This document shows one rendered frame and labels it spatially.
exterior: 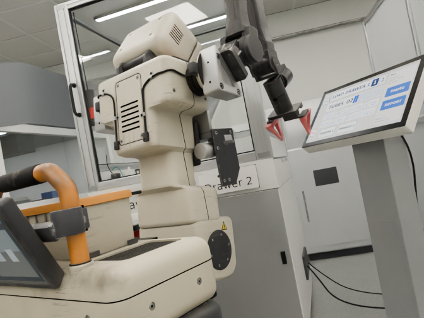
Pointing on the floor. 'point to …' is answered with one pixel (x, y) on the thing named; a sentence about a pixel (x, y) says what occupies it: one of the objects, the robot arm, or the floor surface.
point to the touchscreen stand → (393, 224)
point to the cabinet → (265, 257)
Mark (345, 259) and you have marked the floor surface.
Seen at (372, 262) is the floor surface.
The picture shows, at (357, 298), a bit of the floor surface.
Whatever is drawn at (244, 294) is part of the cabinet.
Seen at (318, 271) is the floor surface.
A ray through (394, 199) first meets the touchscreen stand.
